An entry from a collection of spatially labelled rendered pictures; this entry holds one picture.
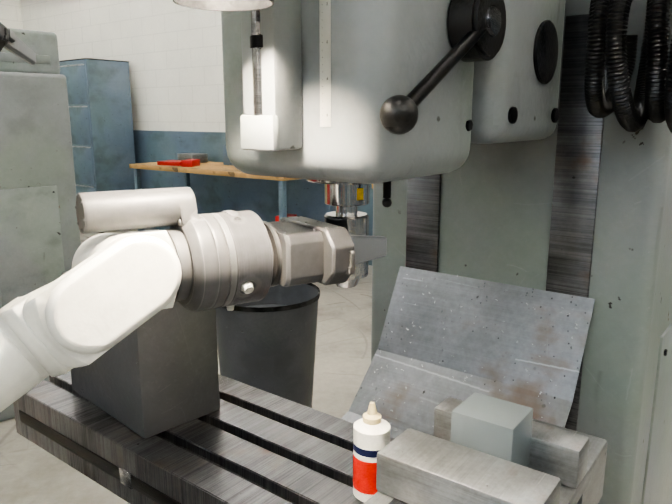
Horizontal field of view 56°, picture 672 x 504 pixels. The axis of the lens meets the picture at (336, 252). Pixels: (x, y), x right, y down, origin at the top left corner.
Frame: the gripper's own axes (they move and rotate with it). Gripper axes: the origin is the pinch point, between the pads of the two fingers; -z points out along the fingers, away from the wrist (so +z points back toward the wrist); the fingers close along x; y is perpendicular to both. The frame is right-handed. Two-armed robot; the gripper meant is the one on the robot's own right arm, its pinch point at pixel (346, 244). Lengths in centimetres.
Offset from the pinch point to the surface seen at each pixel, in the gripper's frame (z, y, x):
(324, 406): -113, 122, 183
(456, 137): -7.5, -11.3, -8.0
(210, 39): -235, -96, 608
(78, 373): 21, 24, 40
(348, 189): 1.3, -6.1, -2.1
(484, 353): -30.8, 21.2, 8.1
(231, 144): 11.0, -10.5, 4.2
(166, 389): 13.1, 21.9, 22.3
